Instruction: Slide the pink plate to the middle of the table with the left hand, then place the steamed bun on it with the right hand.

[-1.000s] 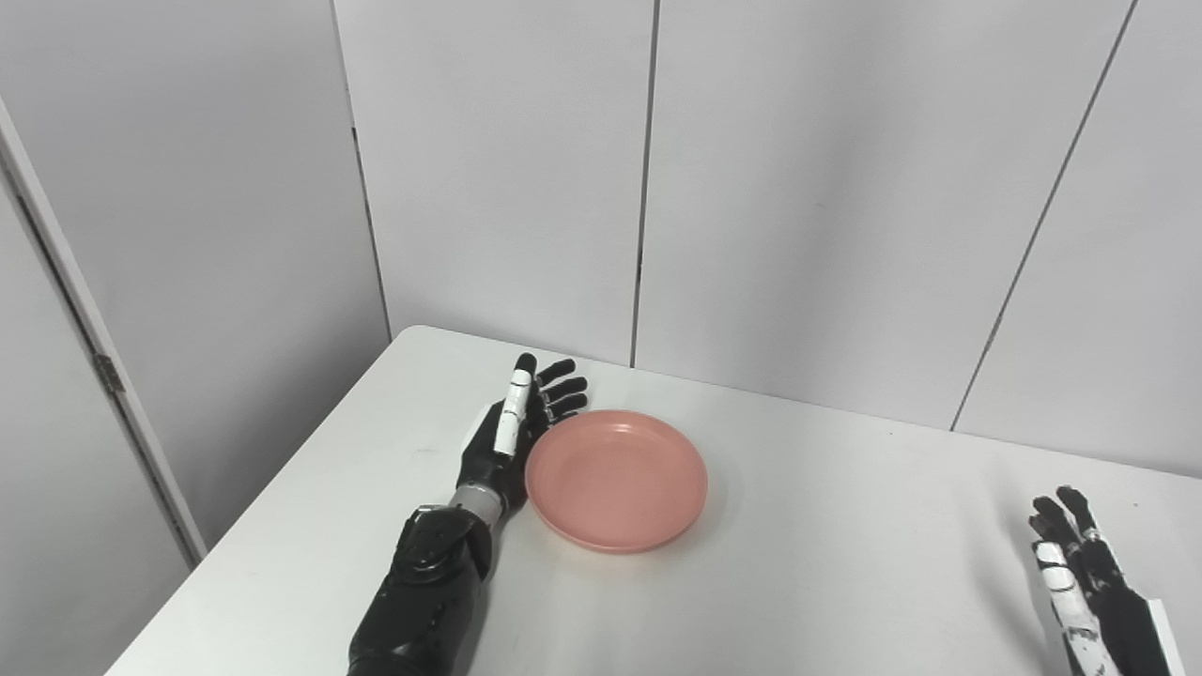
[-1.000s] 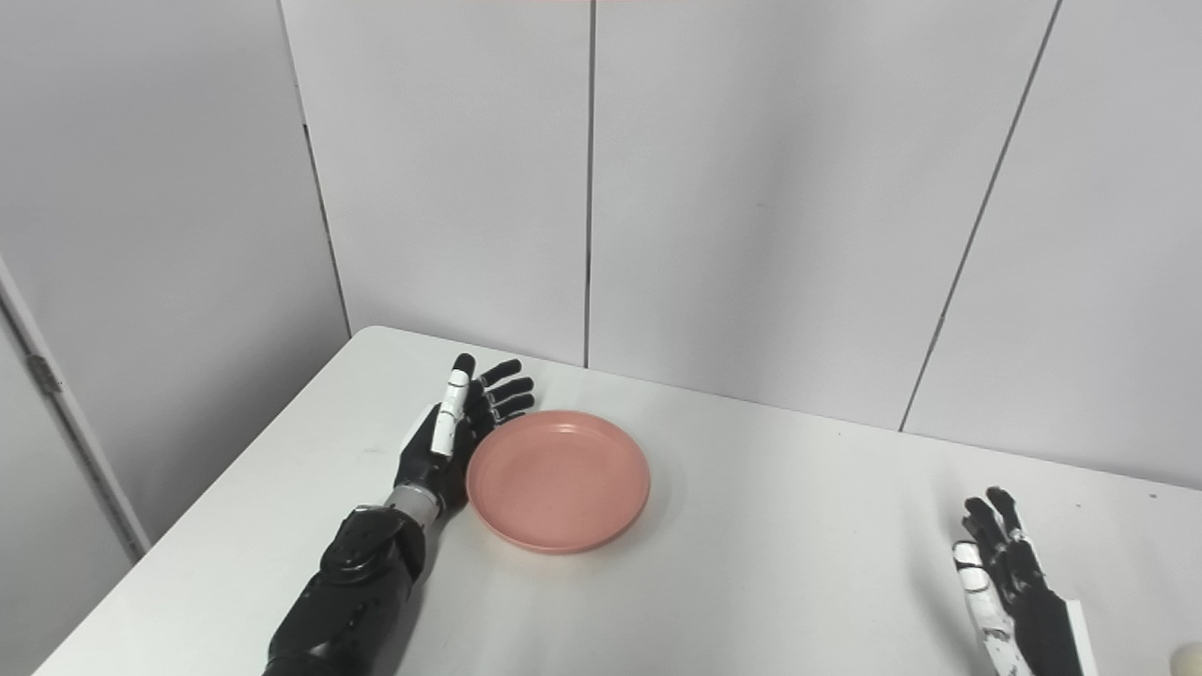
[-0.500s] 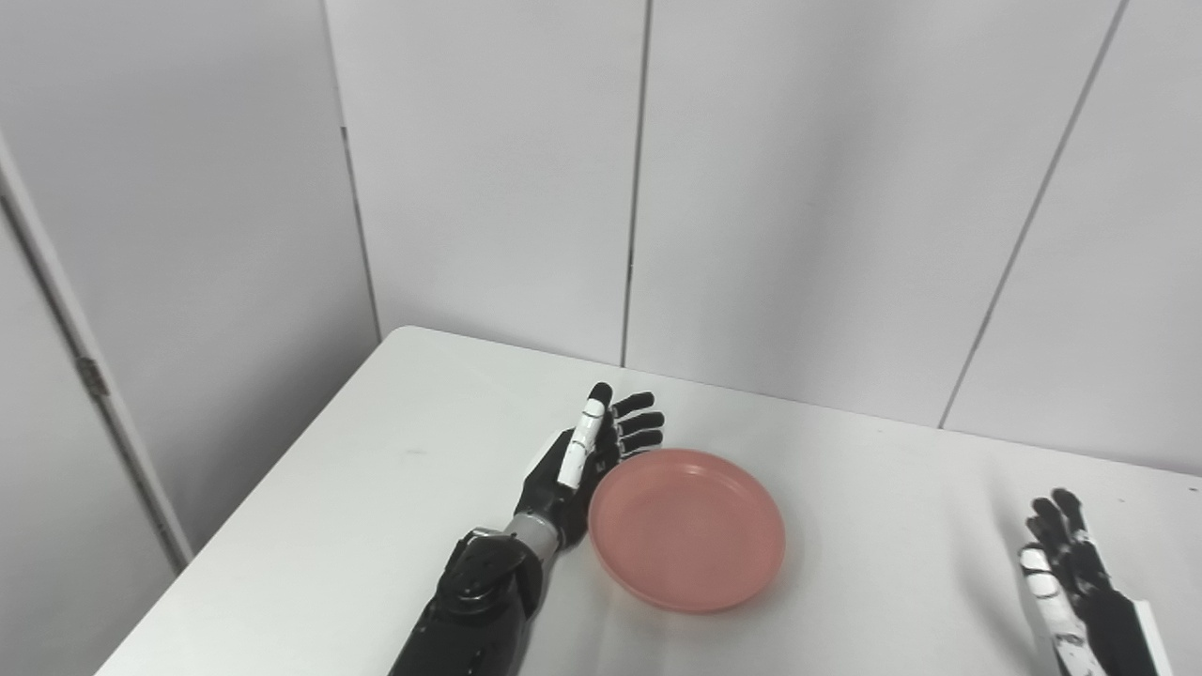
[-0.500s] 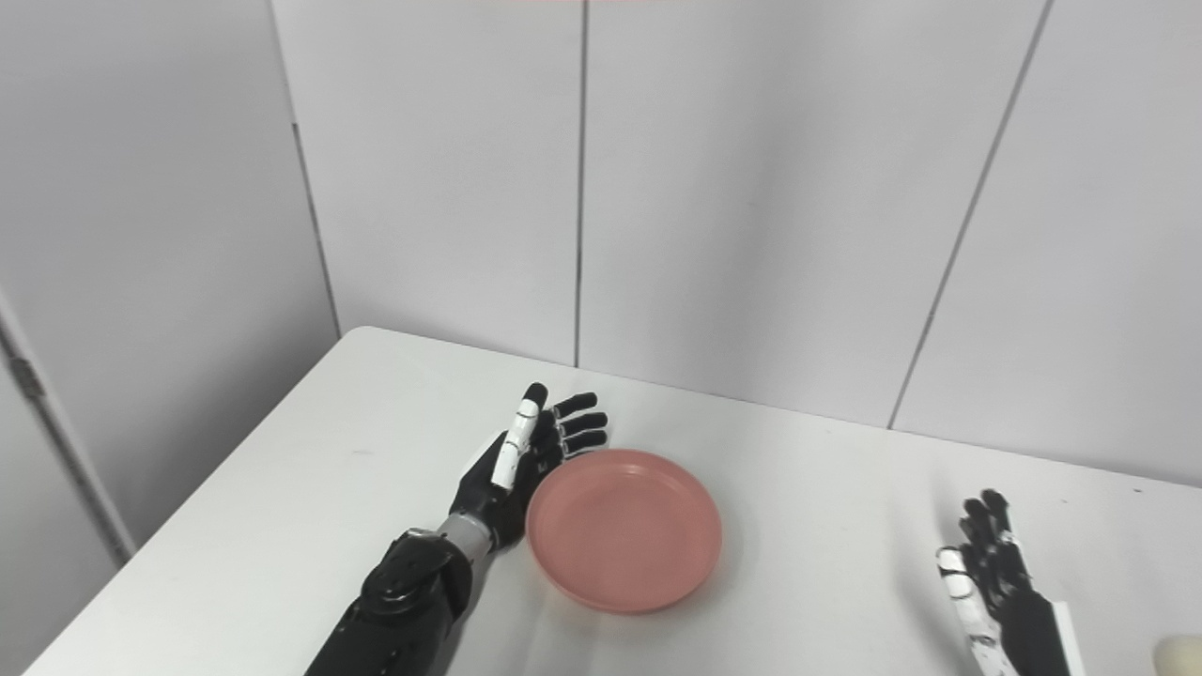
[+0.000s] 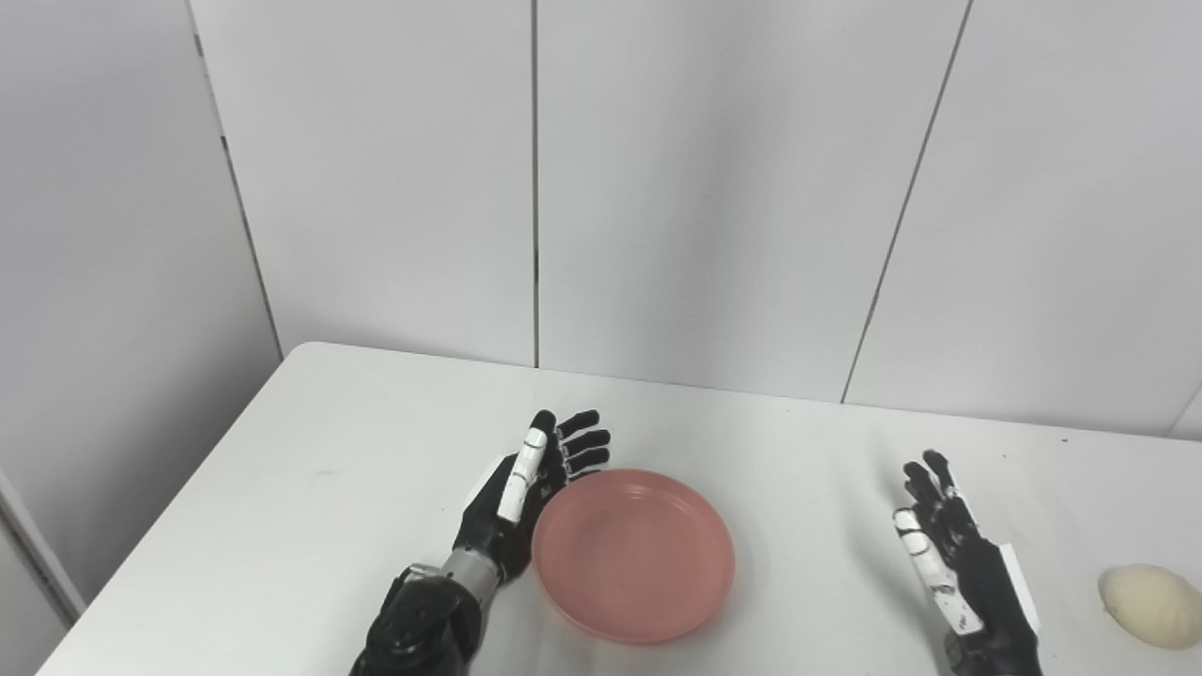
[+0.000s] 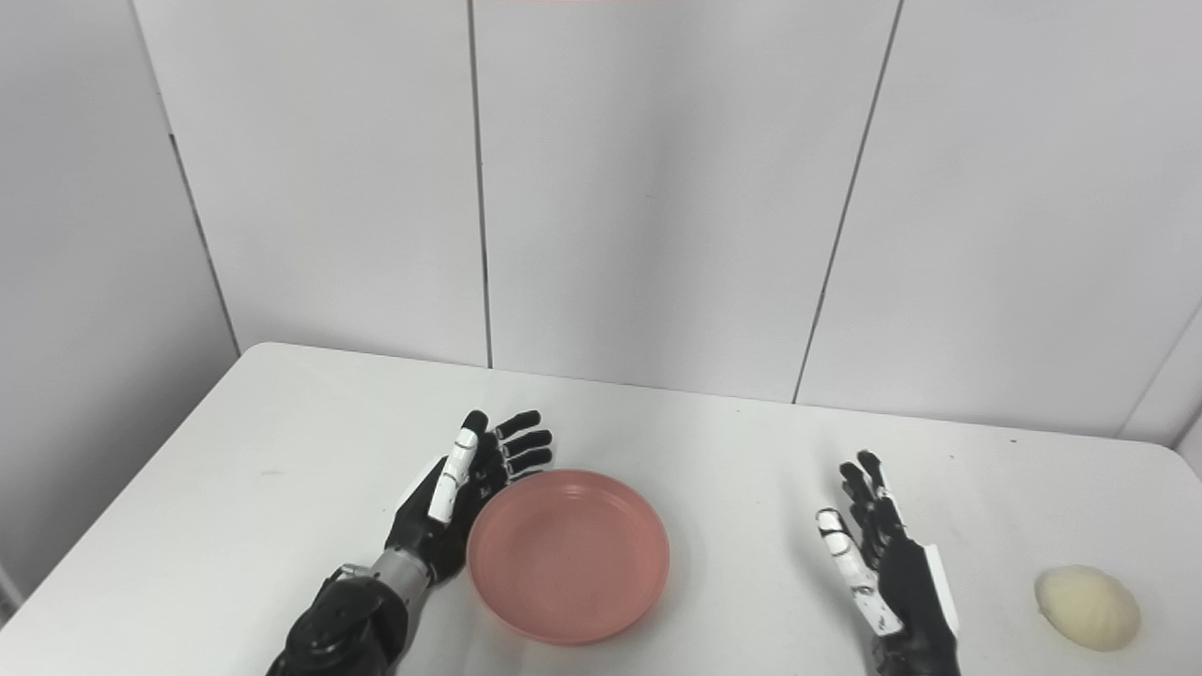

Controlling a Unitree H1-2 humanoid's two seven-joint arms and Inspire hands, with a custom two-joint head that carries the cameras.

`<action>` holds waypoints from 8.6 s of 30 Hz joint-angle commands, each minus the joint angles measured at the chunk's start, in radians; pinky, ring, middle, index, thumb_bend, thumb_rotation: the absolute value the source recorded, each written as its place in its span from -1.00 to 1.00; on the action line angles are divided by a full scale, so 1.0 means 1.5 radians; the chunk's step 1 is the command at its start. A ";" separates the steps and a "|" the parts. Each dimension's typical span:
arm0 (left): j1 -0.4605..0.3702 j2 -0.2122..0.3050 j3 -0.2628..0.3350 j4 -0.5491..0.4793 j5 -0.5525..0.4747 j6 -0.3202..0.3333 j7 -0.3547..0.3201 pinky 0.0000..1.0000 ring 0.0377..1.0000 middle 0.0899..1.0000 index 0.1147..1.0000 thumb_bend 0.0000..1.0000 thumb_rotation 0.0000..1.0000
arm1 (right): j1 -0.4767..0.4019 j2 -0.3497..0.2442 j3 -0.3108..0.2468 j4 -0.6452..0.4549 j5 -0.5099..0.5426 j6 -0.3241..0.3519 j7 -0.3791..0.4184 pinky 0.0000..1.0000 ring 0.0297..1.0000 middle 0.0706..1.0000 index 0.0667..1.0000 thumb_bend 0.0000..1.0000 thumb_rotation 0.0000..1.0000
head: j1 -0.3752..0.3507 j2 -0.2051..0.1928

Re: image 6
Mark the cream steamed bun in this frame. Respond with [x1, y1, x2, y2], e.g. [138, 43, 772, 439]
[1034, 564, 1143, 653]

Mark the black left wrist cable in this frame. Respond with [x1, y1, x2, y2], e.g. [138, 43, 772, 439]
[315, 564, 358, 602]

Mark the pink round plate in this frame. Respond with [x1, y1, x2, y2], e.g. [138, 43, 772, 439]
[467, 469, 671, 646]

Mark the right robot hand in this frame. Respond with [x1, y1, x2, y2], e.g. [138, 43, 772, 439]
[816, 451, 963, 676]

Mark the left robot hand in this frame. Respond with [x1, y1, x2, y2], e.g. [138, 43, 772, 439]
[385, 409, 554, 586]

